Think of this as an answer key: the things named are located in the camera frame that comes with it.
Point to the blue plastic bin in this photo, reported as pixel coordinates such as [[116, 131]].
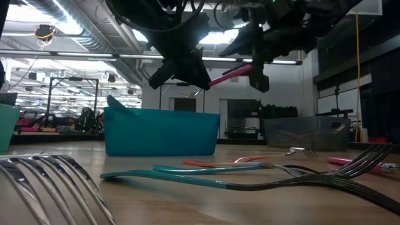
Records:
[[156, 134]]

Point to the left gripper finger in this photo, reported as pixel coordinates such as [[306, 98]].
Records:
[[193, 72], [161, 75]]

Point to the translucent gray plastic bin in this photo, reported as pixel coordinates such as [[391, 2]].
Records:
[[322, 145]]

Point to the dark shelf cabinet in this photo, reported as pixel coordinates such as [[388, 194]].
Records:
[[243, 118]]

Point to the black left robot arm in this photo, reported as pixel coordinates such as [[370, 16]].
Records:
[[140, 9]]

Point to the gold fork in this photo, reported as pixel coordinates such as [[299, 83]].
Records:
[[295, 137], [315, 135]]

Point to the dark monitor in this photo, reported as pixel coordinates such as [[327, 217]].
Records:
[[7, 98]]

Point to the yellow white bottle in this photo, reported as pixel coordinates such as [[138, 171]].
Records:
[[364, 136]]

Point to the black stand with table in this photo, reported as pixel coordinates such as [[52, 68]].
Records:
[[337, 97]]

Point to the white wall board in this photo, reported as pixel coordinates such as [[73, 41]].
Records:
[[326, 104]]

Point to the black rig frame stand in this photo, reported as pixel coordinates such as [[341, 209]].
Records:
[[72, 78], [182, 84]]

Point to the red box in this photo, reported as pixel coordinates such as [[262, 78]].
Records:
[[378, 140]]

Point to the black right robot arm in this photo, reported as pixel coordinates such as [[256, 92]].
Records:
[[337, 9]]

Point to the teal plastic bin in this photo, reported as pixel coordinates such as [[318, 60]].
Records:
[[7, 131]]

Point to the long black light bar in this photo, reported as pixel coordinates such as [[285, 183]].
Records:
[[78, 55]]

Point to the background robot workstation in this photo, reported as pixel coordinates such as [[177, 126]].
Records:
[[84, 120]]

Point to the black aluminium table frame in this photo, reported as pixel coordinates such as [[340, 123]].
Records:
[[47, 139]]

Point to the black equipment boxes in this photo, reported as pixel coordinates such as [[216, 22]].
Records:
[[279, 112]]

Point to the bright ceiling light panel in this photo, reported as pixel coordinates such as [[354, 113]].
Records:
[[218, 37]]

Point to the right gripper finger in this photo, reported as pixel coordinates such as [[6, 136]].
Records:
[[237, 43], [258, 47]]

